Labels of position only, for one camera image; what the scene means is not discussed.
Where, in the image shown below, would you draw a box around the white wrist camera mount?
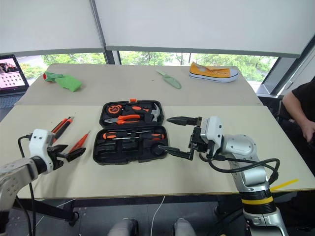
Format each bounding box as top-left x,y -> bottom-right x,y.
200,116 -> 225,148
29,128 -> 54,173

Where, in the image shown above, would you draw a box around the yellow tape strip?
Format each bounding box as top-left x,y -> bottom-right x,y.
270,178 -> 300,191

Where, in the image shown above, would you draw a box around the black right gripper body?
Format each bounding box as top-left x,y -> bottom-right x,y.
189,117 -> 215,161

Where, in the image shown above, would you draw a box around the black table frame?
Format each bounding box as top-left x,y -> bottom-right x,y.
14,194 -> 247,227

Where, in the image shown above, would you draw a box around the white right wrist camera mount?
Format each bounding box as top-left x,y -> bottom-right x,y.
200,116 -> 225,148

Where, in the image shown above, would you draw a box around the bystander in black shirt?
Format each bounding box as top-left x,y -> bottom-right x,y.
280,82 -> 315,177

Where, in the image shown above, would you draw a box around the orange test pen screwdriver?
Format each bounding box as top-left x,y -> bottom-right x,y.
68,130 -> 92,153

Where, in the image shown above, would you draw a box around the orange black handled screwdriver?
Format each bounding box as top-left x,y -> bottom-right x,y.
112,133 -> 166,141

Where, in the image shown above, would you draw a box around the yellow canvas shoe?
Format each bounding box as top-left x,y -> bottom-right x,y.
189,61 -> 240,84

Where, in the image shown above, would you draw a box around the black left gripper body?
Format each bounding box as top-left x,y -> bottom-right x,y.
46,145 -> 67,171

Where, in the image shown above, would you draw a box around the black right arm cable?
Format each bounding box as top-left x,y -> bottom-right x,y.
206,151 -> 281,183

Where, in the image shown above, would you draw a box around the orange black utility knife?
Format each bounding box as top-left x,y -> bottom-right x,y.
125,105 -> 150,114

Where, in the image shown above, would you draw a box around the orange handled pliers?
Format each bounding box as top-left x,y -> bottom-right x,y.
104,113 -> 145,126

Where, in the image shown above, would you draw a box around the white roller blind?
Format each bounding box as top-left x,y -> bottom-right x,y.
94,0 -> 315,59
0,0 -> 107,54

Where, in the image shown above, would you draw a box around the steel claw hammer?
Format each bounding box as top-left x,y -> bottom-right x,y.
144,102 -> 162,122

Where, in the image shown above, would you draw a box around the thin white cable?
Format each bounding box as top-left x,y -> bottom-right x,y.
150,195 -> 166,236

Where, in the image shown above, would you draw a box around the orange handled long screwdriver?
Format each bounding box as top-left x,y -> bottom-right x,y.
102,131 -> 151,140

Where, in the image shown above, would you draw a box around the dark window mullion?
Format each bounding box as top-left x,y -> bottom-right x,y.
88,0 -> 122,65

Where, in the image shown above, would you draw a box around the green trowel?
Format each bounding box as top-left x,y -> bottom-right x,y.
156,69 -> 182,90

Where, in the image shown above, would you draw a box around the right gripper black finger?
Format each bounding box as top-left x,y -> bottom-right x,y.
166,116 -> 198,127
157,145 -> 190,160

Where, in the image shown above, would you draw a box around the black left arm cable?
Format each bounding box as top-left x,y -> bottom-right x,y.
18,134 -> 37,236

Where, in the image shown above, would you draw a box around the open laptop computer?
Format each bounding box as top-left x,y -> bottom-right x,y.
0,54 -> 30,121

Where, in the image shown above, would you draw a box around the black plastic tool case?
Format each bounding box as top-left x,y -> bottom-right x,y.
93,98 -> 170,166

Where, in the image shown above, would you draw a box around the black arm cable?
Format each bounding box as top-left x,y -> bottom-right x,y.
206,151 -> 281,183
18,134 -> 37,236

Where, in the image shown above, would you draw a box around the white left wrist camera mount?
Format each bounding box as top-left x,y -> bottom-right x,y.
29,128 -> 54,173

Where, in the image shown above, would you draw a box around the grey rounded shape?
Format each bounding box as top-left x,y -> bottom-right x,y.
174,217 -> 197,236
107,217 -> 139,236

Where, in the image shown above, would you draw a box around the orange black slender hand tool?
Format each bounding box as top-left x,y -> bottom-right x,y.
52,117 -> 75,145
51,117 -> 71,134

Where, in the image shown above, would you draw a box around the bystander bare hand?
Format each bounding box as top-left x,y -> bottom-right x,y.
300,119 -> 315,143

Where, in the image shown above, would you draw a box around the orange black tape measure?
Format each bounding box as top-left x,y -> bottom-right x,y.
106,104 -> 124,115

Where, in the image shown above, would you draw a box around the green crumpled cloth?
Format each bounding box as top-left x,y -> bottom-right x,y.
43,71 -> 83,93

